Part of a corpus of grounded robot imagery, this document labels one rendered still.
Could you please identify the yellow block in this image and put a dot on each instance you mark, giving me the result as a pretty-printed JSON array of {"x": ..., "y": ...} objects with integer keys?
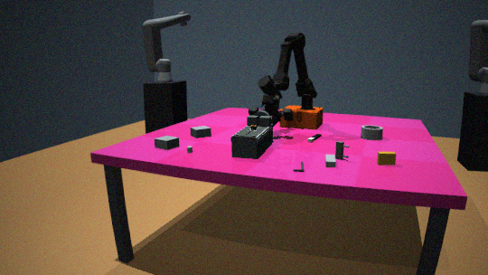
[{"x": 386, "y": 158}]

